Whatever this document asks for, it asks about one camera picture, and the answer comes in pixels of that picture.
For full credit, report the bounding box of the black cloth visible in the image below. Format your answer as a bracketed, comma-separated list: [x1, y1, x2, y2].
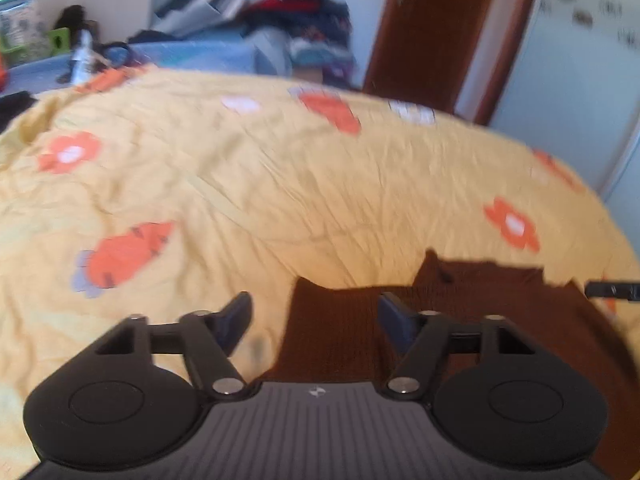
[0, 91, 38, 131]

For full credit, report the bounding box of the brown knit sweater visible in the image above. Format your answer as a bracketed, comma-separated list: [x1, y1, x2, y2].
[256, 249, 640, 477]

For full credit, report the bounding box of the yellow printed bed sheet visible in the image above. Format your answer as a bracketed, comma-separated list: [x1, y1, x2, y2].
[0, 67, 636, 480]

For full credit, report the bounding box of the blue quilted blanket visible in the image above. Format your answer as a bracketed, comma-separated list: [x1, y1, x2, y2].
[0, 40, 296, 93]

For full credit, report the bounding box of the white small object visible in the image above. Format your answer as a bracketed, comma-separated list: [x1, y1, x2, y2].
[69, 30, 96, 83]

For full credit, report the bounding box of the green plastic basket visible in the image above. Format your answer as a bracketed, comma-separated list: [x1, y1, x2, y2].
[47, 27, 71, 56]

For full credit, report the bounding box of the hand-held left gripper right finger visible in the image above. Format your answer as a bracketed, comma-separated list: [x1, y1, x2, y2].
[378, 292, 543, 402]

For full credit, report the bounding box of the white floral cushion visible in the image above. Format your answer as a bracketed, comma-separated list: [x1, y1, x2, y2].
[0, 7, 51, 61]

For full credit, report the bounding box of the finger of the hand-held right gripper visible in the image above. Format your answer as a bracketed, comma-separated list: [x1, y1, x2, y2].
[584, 280, 640, 304]

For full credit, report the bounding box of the blue round object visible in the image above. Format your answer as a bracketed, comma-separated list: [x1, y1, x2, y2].
[101, 41, 134, 69]

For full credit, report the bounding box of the brown wooden door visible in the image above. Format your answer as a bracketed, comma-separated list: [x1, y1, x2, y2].
[362, 0, 546, 126]

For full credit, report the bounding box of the pile of clothes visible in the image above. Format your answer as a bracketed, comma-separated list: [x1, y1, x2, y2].
[150, 0, 358, 91]

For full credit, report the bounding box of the white wardrobe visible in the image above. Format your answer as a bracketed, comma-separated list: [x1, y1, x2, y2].
[487, 0, 640, 206]

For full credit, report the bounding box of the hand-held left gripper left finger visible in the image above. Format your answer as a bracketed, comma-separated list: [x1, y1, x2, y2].
[86, 291, 255, 403]

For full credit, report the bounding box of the dark plush toy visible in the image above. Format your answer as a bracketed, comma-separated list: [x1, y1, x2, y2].
[52, 5, 101, 36]

